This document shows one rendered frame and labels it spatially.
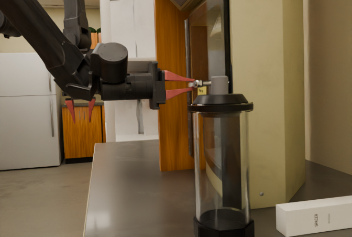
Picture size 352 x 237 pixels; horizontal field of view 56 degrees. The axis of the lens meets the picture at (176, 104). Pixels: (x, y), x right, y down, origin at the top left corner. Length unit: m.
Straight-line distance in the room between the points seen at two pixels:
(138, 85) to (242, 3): 0.27
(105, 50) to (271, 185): 0.43
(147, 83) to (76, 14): 0.45
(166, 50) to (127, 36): 1.04
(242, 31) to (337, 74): 0.49
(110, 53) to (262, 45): 0.30
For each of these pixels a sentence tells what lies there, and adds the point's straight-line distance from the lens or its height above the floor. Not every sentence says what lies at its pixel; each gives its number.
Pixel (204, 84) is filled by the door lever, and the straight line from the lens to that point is 0.70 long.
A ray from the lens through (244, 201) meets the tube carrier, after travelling 0.56.
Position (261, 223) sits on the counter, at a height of 0.94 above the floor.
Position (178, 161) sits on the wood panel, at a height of 0.97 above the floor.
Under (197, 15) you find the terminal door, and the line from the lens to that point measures 0.87.
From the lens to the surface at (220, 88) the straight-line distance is 0.55.
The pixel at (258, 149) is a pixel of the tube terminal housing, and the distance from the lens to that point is 0.70.
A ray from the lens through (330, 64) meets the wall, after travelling 1.13.
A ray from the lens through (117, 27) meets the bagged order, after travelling 2.08.
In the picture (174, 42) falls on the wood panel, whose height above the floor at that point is 1.33.
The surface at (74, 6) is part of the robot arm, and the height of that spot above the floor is 1.45.
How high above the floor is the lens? 1.19
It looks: 3 degrees down
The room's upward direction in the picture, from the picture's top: 2 degrees counter-clockwise
